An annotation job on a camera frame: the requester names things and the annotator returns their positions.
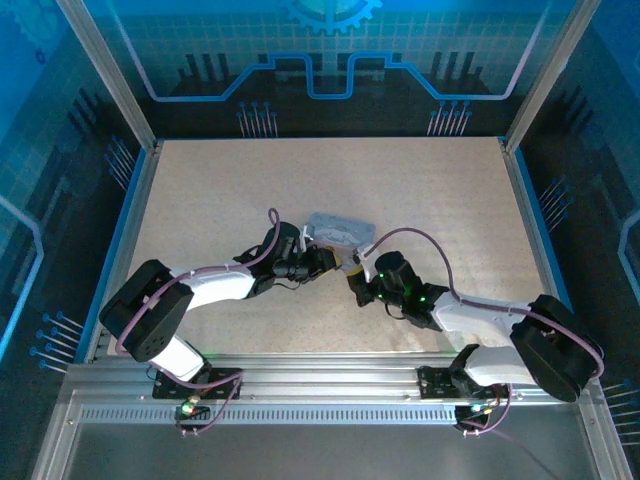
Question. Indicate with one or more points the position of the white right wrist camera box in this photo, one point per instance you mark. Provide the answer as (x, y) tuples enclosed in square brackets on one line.
[(366, 257)]

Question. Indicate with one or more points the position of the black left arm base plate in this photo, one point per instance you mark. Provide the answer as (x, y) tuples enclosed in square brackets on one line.
[(220, 382)]

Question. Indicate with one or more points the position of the blue printed side enclosure panel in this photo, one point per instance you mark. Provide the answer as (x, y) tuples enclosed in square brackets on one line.
[(590, 190), (45, 175)]

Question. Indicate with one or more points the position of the aluminium side rail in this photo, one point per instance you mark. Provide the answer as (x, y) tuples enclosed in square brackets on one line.
[(535, 225), (125, 250)]

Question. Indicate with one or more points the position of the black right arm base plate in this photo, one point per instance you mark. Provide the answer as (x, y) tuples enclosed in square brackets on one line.
[(435, 382)]

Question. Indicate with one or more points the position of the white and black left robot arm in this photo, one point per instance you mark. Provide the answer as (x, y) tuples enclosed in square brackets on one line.
[(220, 285)]

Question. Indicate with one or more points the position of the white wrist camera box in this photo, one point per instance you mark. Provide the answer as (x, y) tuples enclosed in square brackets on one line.
[(308, 236), (366, 257)]

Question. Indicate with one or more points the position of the aluminium mounting rail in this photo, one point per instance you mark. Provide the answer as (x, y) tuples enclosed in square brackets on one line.
[(325, 375)]

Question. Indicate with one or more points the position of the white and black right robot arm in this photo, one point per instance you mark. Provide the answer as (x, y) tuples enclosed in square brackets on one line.
[(475, 315)]

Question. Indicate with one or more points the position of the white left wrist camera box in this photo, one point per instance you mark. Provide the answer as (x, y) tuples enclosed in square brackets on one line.
[(308, 236)]

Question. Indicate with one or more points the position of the blue printed rear enclosure panel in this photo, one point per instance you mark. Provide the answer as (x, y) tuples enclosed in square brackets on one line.
[(330, 115)]

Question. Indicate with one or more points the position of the aluminium frame post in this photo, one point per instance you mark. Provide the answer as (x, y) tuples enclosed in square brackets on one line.
[(550, 75), (107, 75)]

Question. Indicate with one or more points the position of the blue cartoon bunny tin box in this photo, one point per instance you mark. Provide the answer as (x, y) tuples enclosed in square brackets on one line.
[(345, 227)]

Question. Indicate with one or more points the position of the grey metal tray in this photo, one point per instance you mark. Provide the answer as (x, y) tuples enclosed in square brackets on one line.
[(320, 452)]

